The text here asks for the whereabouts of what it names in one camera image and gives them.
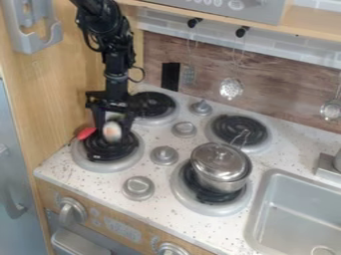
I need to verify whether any red toy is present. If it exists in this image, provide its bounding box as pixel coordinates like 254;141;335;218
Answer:
76;127;98;140

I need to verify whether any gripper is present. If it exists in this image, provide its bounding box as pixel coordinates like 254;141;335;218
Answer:
84;90;137;139

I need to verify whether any toy sink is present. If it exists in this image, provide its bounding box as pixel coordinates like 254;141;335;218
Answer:
242;167;341;255

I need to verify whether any tap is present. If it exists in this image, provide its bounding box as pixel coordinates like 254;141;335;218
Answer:
311;146;341;177

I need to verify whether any gray wall holder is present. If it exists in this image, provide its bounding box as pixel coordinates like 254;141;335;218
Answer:
0;0;65;56

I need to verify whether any black hook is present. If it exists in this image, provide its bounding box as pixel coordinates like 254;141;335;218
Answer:
234;25;252;39
186;17;204;29

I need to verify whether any gray toy fridge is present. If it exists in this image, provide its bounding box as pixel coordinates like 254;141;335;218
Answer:
0;75;50;255

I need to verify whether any silver ladle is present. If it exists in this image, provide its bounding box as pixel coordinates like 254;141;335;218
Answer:
318;71;341;122

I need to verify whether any silver lid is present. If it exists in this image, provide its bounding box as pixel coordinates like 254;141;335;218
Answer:
188;141;251;175

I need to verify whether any silver round strainer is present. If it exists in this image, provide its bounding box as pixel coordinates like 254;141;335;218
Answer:
218;33;247;102

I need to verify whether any black wall plate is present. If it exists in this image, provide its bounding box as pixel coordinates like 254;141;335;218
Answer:
160;62;183;93

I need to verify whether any white orange toy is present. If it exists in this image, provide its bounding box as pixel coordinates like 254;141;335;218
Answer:
101;121;123;144

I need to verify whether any toy stove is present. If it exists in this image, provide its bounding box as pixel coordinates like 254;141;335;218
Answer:
69;90;275;218

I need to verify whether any silver slotted spatula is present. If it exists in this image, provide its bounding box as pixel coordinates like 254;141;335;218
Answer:
180;24;199;87

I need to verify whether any silver pot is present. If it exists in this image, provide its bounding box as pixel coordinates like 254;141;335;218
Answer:
187;158;253;195

